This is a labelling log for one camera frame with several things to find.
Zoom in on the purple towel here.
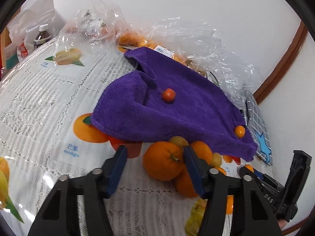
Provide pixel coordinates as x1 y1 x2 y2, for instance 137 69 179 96
91 47 258 163

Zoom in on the white plastic bag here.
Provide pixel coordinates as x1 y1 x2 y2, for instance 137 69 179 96
6 0 62 69

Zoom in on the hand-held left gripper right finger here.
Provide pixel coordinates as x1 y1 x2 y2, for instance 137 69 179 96
183 146 283 236

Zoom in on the brown wooden door frame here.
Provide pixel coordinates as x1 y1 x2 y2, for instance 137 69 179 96
252 21 309 104

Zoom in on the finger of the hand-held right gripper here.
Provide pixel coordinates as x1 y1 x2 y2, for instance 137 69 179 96
252 169 281 191

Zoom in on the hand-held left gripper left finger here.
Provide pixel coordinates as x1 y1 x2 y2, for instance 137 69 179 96
28 146 128 236

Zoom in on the large clear plastic bag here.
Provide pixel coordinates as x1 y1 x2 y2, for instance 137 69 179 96
118 17 261 109

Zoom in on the small clear plastic bag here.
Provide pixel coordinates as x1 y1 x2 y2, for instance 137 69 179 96
58 0 131 47

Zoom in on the yellowish round fruit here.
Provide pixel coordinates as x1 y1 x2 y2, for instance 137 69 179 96
210 152 222 167
169 136 189 150

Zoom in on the grey checked cushion blue star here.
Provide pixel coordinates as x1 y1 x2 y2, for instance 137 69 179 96
242 91 273 166

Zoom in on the small red-orange fruit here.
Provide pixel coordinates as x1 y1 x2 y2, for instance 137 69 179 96
162 88 176 103

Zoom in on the dark bottle with white cap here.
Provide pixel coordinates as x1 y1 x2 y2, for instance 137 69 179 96
33 24 52 52

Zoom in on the orange mandarin with stem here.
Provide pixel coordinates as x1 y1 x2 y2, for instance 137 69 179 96
143 141 188 182

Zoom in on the pile of bagged orange fruit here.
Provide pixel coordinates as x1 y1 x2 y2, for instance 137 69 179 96
119 29 206 77

